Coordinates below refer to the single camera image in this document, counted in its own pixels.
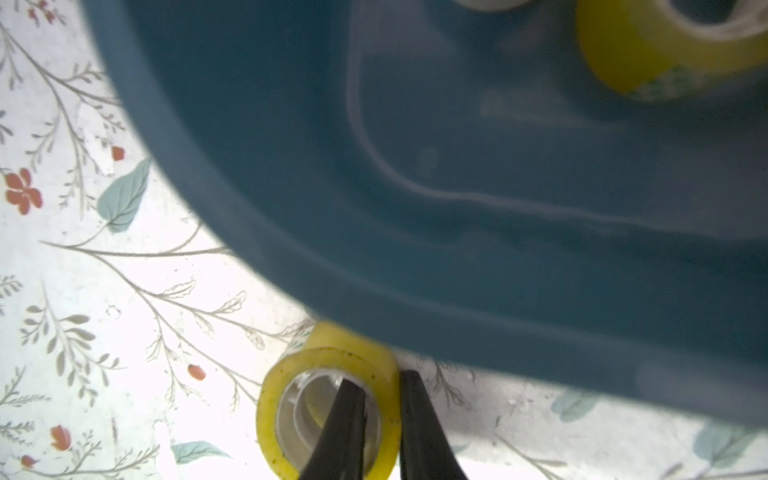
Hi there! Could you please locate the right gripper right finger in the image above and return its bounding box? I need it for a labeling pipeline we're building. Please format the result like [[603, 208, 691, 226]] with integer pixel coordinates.
[[399, 370, 467, 480]]

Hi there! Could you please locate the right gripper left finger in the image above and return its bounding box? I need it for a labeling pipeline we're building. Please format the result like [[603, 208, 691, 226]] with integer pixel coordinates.
[[299, 380, 367, 480]]

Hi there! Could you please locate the yellow tape roll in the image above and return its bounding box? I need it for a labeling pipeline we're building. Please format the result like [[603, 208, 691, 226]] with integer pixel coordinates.
[[256, 321, 401, 479], [575, 0, 767, 103]]

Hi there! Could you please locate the clear tape roll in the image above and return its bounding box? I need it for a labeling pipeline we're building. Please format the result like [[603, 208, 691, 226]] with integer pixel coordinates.
[[455, 0, 531, 13]]

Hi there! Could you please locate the teal plastic storage box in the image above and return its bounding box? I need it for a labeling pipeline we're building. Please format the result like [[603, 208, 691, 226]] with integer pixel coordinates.
[[83, 1, 767, 427]]

